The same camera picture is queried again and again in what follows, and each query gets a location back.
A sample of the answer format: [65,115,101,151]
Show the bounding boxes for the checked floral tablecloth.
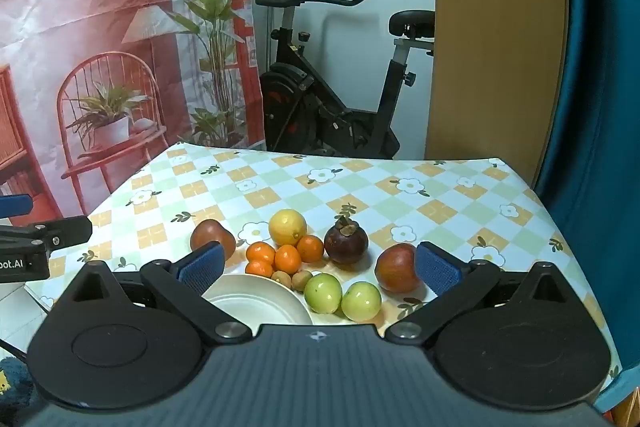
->
[24,142,624,380]

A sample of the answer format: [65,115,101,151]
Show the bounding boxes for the purple mangosteen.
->
[324,216,370,266]

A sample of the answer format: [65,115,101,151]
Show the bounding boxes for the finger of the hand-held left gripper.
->
[0,215,94,254]
[0,194,34,219]

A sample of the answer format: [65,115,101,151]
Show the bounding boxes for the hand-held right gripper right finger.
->
[384,241,578,344]

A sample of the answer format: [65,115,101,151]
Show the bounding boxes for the green jujube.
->
[341,281,383,322]
[304,273,344,314]

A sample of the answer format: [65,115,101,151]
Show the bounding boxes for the yellow lemon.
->
[269,209,308,248]

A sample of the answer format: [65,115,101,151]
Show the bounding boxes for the black exercise bike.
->
[250,0,437,160]

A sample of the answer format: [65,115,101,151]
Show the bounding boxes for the red apple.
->
[190,219,237,261]
[375,243,424,294]

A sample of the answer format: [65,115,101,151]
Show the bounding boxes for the white bowl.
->
[202,274,314,328]

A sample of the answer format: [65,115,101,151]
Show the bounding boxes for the teal curtain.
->
[531,0,640,414]

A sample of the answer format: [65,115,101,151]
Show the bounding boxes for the blue fuzzy cloth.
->
[0,354,37,427]

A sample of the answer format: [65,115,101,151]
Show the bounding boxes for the small orange mandarin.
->
[245,260,275,279]
[296,234,325,264]
[274,244,302,274]
[246,241,277,265]

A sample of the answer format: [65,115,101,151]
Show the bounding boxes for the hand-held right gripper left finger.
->
[62,241,253,344]

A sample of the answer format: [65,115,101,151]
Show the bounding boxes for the wooden board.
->
[425,0,569,188]

